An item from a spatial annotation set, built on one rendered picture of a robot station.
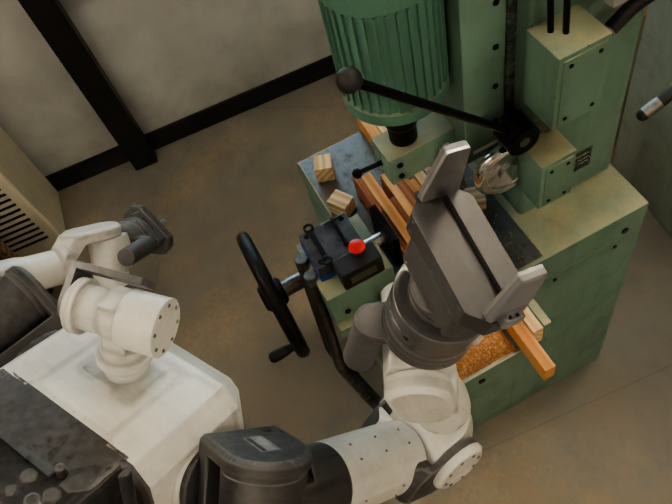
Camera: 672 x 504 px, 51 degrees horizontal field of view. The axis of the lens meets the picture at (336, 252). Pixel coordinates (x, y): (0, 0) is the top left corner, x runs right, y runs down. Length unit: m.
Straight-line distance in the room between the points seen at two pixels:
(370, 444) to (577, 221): 0.79
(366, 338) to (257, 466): 0.17
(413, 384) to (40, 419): 0.40
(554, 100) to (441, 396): 0.57
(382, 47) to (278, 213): 1.63
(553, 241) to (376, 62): 0.60
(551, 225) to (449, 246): 0.95
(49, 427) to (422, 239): 0.46
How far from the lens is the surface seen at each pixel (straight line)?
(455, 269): 0.53
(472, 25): 1.09
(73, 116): 2.82
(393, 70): 1.03
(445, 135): 1.27
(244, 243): 1.36
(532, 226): 1.47
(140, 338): 0.75
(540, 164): 1.21
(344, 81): 0.90
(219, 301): 2.45
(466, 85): 1.16
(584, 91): 1.14
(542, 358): 1.19
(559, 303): 1.67
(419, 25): 1.00
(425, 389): 0.67
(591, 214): 1.50
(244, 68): 2.83
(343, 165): 1.47
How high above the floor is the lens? 2.03
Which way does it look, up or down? 57 degrees down
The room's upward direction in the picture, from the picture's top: 20 degrees counter-clockwise
